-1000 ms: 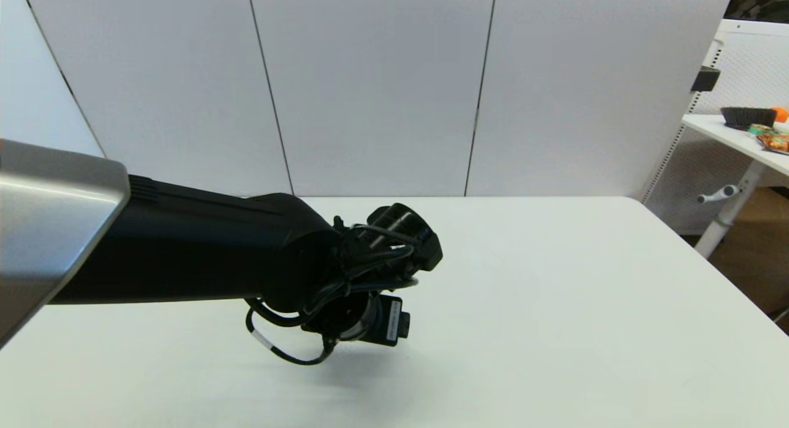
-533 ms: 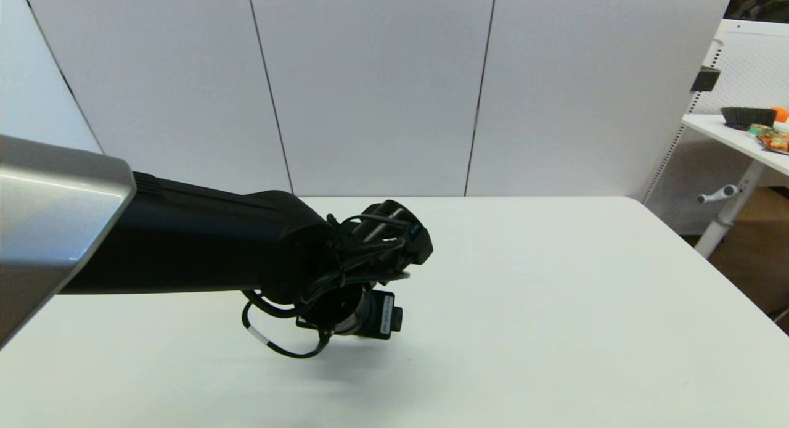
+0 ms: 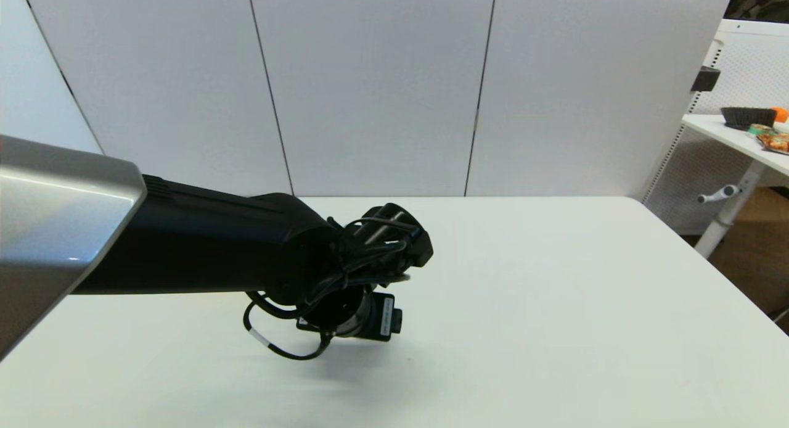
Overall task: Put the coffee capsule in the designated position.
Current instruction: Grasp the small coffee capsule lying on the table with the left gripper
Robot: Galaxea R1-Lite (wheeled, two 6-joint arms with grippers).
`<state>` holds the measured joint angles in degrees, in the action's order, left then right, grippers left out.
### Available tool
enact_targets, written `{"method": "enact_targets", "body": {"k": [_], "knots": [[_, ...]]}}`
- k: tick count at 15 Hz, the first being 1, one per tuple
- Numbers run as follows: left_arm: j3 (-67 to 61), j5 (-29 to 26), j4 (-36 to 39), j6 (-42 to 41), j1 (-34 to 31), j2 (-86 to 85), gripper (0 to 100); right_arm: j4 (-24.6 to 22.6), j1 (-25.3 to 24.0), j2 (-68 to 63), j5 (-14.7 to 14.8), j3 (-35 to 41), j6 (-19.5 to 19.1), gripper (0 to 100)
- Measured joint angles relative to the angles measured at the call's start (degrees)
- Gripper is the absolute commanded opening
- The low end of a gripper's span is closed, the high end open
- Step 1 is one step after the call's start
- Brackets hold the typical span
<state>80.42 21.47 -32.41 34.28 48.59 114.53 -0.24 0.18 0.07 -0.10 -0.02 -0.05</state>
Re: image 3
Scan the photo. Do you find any white side table leg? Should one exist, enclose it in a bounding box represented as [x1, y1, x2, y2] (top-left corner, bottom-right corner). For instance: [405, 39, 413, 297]
[695, 162, 765, 259]

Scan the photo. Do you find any white side table top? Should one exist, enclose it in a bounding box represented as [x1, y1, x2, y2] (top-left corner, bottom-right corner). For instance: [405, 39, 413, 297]
[683, 113, 789, 177]

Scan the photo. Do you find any black box on panel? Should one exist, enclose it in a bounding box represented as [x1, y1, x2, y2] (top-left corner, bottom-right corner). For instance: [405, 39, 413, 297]
[691, 66, 721, 93]

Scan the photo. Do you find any black fluted bowl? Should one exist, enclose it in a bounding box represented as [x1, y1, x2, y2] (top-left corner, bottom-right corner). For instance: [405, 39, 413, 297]
[720, 107, 777, 131]

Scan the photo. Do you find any orange snack packet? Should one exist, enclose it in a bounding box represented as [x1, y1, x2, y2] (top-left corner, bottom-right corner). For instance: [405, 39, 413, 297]
[757, 132, 789, 155]

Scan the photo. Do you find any white pegboard panel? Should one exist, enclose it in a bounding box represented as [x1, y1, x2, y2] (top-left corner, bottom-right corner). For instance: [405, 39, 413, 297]
[641, 19, 789, 235]

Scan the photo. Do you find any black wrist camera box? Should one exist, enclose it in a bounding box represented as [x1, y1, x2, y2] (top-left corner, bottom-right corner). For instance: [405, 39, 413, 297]
[368, 294, 403, 342]

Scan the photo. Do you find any black looping arm cable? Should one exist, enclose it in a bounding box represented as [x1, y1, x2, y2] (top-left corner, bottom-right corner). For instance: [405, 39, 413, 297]
[242, 291, 335, 361]

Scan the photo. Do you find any white table crank handle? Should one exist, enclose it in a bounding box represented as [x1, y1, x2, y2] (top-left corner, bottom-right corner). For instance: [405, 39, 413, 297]
[697, 185, 739, 205]

